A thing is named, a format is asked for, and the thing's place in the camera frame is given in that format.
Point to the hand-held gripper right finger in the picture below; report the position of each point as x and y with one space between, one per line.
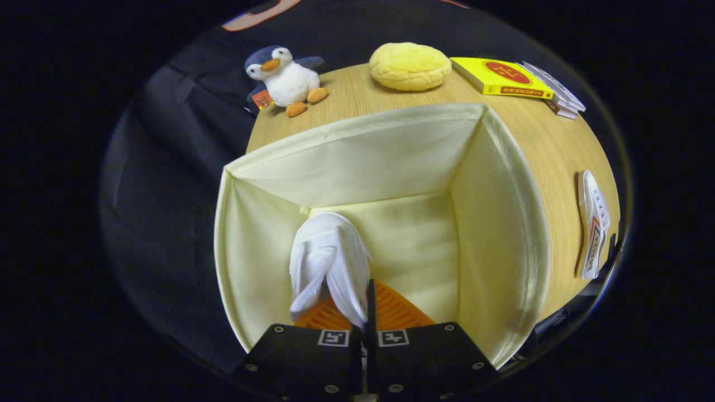
371 312

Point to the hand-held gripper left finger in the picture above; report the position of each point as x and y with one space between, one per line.
301 363

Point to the white canvas shoe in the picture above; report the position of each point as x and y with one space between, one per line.
593 223
329 251

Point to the cream fabric storage box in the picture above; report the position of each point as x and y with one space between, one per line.
363 162

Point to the penguin plush toy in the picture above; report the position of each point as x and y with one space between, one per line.
290 81

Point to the yellow round plush cushion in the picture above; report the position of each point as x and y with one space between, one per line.
409 67

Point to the yellow book with red circle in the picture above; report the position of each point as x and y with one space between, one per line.
503 75

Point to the white book with floral cover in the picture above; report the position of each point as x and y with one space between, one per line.
558 89

